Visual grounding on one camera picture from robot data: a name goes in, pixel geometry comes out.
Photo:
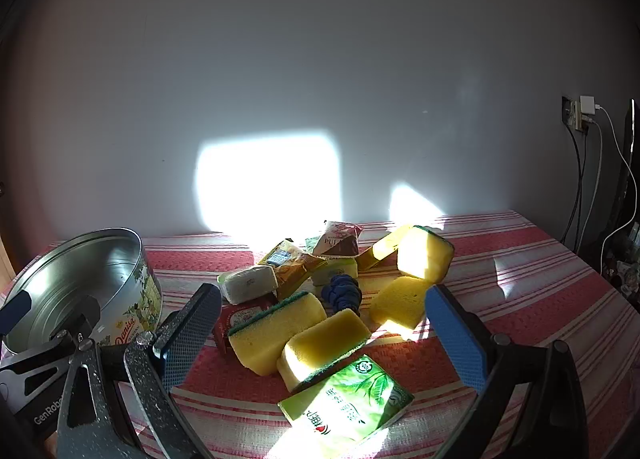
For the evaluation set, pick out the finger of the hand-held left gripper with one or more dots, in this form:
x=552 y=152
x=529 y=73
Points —
x=12 y=311
x=85 y=311

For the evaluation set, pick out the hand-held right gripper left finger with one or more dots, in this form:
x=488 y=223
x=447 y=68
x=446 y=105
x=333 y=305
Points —
x=185 y=339

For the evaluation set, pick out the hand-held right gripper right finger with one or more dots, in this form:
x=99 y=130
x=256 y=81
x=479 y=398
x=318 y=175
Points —
x=457 y=339

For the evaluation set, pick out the round metal cookie tin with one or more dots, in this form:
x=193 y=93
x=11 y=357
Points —
x=75 y=269

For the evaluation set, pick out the red sauce packet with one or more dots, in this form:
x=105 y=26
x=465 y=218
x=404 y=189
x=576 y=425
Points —
x=235 y=321

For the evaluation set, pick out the plain yellow sponge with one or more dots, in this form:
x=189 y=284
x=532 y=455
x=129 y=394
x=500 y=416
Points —
x=397 y=306

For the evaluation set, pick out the yellow sponge green scrub side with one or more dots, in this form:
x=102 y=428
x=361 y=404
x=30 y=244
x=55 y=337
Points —
x=425 y=254
x=270 y=334
x=320 y=346

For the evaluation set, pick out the yellow seasoning packet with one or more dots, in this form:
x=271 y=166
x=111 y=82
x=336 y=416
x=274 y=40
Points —
x=382 y=246
x=292 y=266

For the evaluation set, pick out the blue knotted bundle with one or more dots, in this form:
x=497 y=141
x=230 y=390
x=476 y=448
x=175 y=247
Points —
x=342 y=294

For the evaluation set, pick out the large green tissue packet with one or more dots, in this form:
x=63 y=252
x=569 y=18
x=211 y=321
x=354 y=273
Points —
x=350 y=404

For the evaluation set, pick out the small green tissue packet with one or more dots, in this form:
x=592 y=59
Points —
x=312 y=242
x=340 y=268

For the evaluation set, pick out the brown and white packet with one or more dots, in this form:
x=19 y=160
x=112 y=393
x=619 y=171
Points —
x=340 y=239

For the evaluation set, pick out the red striped tablecloth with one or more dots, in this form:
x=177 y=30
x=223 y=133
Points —
x=525 y=289

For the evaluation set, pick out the cluttered small items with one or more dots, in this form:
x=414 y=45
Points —
x=625 y=269

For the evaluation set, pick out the dark upright panel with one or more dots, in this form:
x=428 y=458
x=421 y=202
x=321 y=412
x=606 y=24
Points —
x=631 y=164

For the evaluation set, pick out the white charger plug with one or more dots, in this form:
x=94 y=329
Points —
x=589 y=104

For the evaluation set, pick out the wall power socket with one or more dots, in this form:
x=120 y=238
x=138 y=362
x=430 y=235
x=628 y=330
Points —
x=569 y=111

